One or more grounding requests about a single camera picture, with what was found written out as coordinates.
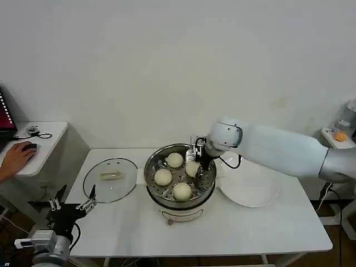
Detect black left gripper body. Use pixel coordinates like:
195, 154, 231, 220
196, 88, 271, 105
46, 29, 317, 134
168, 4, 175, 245
46, 203, 87, 238

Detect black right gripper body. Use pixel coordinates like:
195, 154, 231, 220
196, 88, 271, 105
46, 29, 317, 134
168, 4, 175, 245
199, 151, 216, 171

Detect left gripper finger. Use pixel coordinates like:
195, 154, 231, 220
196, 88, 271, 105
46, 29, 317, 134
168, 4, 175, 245
49, 184, 68, 211
75, 184, 98, 210

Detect white steamed bun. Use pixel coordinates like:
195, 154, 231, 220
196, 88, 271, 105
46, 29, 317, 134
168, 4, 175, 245
166, 152, 185, 169
172, 182, 193, 201
185, 161, 200, 178
154, 169, 173, 186

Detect person's hand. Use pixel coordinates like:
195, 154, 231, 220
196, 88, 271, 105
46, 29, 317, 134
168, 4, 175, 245
0, 141, 37, 177

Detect round glass lid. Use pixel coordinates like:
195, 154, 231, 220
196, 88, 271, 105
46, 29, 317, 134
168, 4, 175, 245
82, 157, 139, 204

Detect steel and white electric steamer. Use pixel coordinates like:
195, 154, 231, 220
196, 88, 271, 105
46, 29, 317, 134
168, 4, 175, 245
144, 143, 223, 226

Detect white round plate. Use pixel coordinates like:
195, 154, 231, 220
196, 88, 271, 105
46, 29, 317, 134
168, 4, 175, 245
215, 151, 280, 208

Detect white desk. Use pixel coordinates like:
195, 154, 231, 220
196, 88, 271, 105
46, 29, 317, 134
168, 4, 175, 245
0, 121, 69, 215

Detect black laptop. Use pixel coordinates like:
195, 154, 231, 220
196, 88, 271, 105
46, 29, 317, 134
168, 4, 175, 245
0, 85, 19, 152

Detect white box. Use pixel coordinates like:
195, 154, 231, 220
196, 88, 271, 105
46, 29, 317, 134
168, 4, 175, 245
321, 127, 356, 149

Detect white side table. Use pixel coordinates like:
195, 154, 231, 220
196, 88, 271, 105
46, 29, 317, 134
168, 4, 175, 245
317, 126, 356, 237

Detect grey jug appliance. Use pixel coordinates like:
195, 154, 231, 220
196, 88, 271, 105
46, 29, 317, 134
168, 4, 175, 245
337, 99, 356, 131

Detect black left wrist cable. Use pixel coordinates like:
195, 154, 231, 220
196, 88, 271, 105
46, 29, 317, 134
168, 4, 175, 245
68, 221, 82, 250

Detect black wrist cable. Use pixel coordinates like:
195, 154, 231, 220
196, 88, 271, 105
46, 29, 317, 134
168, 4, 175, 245
68, 221, 82, 250
218, 154, 243, 170

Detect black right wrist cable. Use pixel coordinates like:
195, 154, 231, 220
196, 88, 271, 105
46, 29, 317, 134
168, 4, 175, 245
218, 154, 243, 170

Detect thin black device cable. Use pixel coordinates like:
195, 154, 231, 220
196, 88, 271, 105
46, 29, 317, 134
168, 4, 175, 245
13, 132, 53, 140

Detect white floor cables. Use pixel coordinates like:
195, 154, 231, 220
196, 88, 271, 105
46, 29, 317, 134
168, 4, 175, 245
118, 257, 158, 267

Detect black and white hanging cable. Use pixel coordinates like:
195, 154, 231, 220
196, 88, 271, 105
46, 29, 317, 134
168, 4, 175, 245
316, 182, 340, 212

